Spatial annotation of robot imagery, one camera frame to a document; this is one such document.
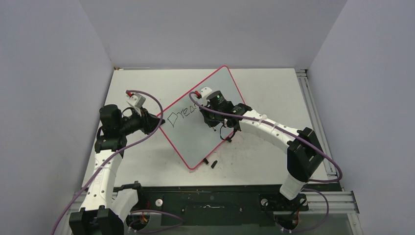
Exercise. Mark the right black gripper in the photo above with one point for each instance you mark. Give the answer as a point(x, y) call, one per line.
point(211, 123)

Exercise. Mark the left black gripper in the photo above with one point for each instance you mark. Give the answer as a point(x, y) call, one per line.
point(149, 122)

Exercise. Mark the pink-framed whiteboard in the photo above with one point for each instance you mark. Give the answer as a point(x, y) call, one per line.
point(184, 126)

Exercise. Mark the black marker cap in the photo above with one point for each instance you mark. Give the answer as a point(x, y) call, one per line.
point(214, 164)

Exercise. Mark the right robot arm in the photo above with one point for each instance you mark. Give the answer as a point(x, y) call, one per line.
point(302, 147)

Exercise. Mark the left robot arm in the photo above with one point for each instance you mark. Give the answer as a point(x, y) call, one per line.
point(100, 213)

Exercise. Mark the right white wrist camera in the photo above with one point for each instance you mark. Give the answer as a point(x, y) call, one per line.
point(205, 92)

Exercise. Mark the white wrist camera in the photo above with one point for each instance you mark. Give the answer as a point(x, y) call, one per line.
point(135, 100)
point(205, 92)

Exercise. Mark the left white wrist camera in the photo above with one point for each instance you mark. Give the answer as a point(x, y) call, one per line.
point(135, 100)

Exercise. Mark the aluminium rail right side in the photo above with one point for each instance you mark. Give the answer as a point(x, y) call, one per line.
point(312, 109)

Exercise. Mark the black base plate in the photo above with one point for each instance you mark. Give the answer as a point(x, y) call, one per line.
point(220, 205)

